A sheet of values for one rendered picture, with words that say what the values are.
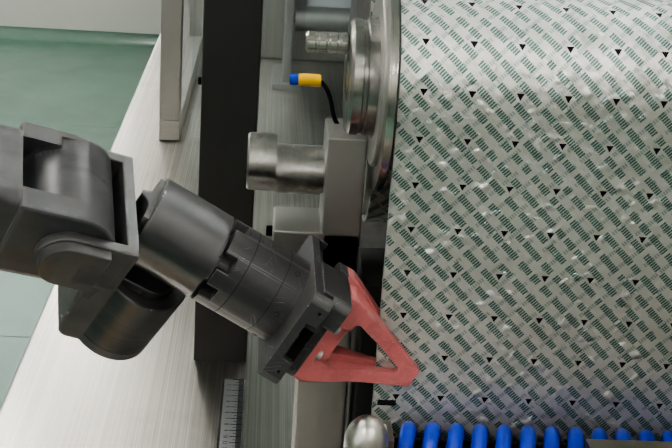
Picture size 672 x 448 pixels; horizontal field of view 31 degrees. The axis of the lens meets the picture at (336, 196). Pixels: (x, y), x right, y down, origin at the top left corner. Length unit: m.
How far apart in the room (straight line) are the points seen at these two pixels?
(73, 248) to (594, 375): 0.35
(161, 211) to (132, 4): 5.70
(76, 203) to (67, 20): 5.79
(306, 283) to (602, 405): 0.22
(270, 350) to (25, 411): 0.39
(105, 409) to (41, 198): 0.43
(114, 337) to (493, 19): 0.31
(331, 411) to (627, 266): 0.25
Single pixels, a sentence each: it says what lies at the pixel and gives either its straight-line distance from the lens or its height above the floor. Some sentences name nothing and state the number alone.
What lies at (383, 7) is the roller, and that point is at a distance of 0.76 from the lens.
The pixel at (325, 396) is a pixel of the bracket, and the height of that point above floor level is 1.01.
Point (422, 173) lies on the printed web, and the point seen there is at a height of 1.21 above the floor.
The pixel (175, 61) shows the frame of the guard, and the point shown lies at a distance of 1.78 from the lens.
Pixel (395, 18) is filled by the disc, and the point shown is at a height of 1.30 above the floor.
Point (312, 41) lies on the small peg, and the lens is 0.78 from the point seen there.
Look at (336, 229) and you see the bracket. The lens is 0.84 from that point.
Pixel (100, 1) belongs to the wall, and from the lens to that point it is 6.44.
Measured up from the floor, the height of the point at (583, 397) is 1.06.
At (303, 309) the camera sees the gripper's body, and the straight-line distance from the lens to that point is 0.73.
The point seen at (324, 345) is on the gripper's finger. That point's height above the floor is 1.09.
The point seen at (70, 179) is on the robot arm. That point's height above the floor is 1.21.
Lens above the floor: 1.44
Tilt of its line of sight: 19 degrees down
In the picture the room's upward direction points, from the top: 4 degrees clockwise
